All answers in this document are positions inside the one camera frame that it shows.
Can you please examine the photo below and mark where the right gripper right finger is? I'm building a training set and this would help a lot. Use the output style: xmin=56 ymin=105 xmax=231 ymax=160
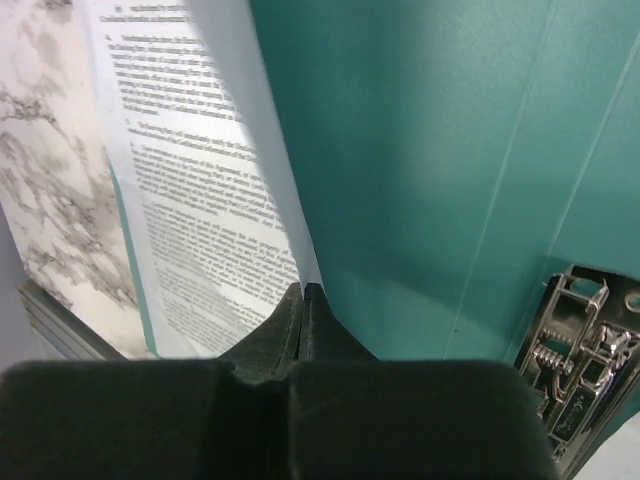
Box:
xmin=297 ymin=283 xmax=377 ymax=361

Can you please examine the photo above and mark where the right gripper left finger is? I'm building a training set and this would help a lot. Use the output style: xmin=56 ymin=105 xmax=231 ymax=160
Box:
xmin=219 ymin=283 xmax=304 ymax=380

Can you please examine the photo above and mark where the single printed paper sheet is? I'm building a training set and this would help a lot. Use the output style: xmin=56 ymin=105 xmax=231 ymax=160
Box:
xmin=76 ymin=1 xmax=322 ymax=358

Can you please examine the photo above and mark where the teal paper folder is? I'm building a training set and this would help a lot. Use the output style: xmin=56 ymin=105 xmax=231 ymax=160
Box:
xmin=107 ymin=0 xmax=640 ymax=362

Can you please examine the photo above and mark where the metal folder clip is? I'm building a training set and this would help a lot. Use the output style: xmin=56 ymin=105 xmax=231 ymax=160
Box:
xmin=515 ymin=264 xmax=639 ymax=479

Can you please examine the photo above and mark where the aluminium rail frame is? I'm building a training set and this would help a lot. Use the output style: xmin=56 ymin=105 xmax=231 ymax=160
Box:
xmin=18 ymin=280 xmax=125 ymax=361

